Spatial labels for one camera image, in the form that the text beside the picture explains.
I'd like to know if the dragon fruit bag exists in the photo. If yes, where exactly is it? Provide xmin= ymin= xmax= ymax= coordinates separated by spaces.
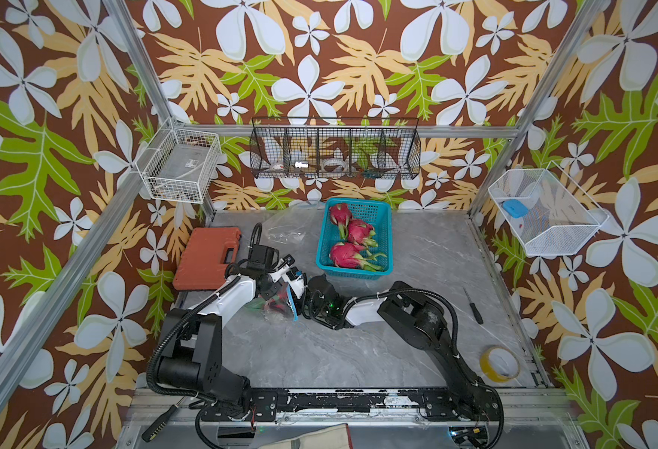
xmin=347 ymin=219 xmax=379 ymax=249
xmin=263 ymin=299 xmax=293 ymax=319
xmin=329 ymin=203 xmax=353 ymax=241

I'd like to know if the clear zip-top bag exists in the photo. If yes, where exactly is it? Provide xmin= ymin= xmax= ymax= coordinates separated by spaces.
xmin=250 ymin=207 xmax=323 ymax=273
xmin=248 ymin=281 xmax=300 ymax=322

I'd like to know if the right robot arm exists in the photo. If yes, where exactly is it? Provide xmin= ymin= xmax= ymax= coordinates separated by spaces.
xmin=296 ymin=275 xmax=504 ymax=423

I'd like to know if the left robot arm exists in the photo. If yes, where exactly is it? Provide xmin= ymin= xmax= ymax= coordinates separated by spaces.
xmin=147 ymin=223 xmax=293 ymax=407

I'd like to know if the red plastic tool case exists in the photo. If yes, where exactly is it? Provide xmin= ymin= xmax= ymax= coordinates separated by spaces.
xmin=173 ymin=227 xmax=241 ymax=291

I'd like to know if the teal plastic basket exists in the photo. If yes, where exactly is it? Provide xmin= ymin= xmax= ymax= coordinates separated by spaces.
xmin=316 ymin=198 xmax=394 ymax=281

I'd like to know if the yellow tape roll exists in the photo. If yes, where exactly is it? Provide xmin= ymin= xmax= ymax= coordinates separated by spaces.
xmin=480 ymin=346 xmax=521 ymax=383

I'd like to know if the blue sponge in basket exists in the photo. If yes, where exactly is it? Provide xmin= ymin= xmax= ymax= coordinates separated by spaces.
xmin=501 ymin=198 xmax=530 ymax=219

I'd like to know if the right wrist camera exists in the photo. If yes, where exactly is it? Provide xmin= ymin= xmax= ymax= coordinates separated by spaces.
xmin=287 ymin=267 xmax=307 ymax=302

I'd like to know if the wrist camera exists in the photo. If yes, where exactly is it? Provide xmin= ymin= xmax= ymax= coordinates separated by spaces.
xmin=287 ymin=267 xmax=307 ymax=302
xmin=269 ymin=254 xmax=295 ymax=282

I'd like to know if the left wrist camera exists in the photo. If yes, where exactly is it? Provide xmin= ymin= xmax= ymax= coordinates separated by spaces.
xmin=269 ymin=254 xmax=295 ymax=282

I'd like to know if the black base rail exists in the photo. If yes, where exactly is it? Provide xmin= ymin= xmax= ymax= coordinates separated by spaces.
xmin=238 ymin=386 xmax=504 ymax=423

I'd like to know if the black wire wall basket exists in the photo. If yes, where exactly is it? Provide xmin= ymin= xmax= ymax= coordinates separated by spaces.
xmin=248 ymin=117 xmax=422 ymax=180

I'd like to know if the white wire basket left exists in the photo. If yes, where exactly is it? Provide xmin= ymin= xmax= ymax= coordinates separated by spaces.
xmin=135 ymin=127 xmax=222 ymax=204

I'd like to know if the white wire basket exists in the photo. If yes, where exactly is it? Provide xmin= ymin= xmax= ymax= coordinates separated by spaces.
xmin=135 ymin=127 xmax=222 ymax=204
xmin=488 ymin=163 xmax=609 ymax=258

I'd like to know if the black handled screwdriver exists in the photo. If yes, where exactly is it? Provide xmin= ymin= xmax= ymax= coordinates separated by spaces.
xmin=463 ymin=288 xmax=484 ymax=326

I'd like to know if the white wire basket right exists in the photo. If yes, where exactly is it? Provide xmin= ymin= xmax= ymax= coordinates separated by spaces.
xmin=488 ymin=163 xmax=609 ymax=258

